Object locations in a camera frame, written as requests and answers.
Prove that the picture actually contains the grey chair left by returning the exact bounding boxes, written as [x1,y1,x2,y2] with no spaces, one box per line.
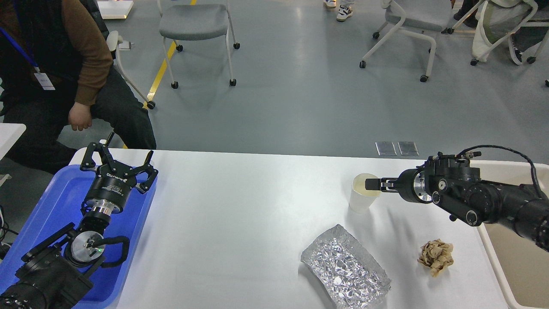
[157,0,241,89]

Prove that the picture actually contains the beige plastic bin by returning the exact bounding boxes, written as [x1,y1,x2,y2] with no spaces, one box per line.
[471,161,549,309]

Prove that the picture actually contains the white board on floor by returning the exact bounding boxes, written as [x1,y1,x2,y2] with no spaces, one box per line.
[97,0,135,20]

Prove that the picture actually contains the blue plastic tray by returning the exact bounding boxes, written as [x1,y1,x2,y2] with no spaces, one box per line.
[0,165,157,309]

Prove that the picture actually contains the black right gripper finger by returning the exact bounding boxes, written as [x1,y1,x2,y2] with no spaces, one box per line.
[365,178,398,192]

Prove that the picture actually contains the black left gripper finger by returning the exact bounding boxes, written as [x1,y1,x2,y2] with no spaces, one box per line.
[127,150,158,194]
[80,131,116,172]

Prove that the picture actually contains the standing person grey pants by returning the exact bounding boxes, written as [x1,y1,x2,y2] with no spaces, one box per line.
[322,0,355,23]

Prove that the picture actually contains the metal floor socket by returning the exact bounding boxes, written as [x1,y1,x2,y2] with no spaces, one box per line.
[398,141,419,157]
[376,141,397,157]

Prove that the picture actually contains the metal floor socket right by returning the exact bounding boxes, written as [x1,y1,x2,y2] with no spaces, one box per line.
[398,141,419,157]

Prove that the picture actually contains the metal floor socket left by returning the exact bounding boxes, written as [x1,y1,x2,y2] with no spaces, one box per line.
[376,141,397,157]

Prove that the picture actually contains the person in dark jeans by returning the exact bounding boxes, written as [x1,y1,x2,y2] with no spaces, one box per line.
[507,34,523,65]

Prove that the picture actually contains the white paper cup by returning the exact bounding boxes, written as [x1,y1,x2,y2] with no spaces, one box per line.
[349,173,382,213]

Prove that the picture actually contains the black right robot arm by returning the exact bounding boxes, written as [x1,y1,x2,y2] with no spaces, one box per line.
[362,145,549,251]

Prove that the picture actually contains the crumpled brown paper ball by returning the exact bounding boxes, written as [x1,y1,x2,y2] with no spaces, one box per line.
[417,239,454,278]

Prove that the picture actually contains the white chair far right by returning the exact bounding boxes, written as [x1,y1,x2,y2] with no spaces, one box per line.
[446,0,549,67]

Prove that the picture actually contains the crumpled aluminium foil tray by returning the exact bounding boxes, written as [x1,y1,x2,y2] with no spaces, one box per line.
[301,224,391,309]

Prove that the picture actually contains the white side table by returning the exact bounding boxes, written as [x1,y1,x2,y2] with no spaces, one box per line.
[0,123,26,160]

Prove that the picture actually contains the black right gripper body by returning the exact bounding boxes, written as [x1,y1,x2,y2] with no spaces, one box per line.
[395,169,432,204]

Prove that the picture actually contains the grey white rolling chair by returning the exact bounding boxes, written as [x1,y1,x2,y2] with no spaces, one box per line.
[359,0,452,82]

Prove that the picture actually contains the seated person brown sleeve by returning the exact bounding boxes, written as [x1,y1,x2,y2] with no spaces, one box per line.
[0,0,157,174]

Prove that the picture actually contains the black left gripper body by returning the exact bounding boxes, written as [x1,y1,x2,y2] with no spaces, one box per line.
[82,166,147,214]

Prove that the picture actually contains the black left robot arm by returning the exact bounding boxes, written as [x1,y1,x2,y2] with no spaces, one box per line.
[1,142,158,309]

